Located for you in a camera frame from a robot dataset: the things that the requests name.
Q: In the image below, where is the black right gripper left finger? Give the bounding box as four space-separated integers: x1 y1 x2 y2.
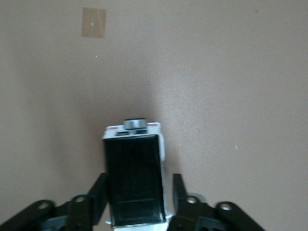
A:
0 172 109 231

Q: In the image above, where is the brown tape patch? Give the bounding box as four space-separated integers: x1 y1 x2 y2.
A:
81 7 107 38

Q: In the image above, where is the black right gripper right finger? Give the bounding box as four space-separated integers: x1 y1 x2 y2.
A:
168 173 264 231

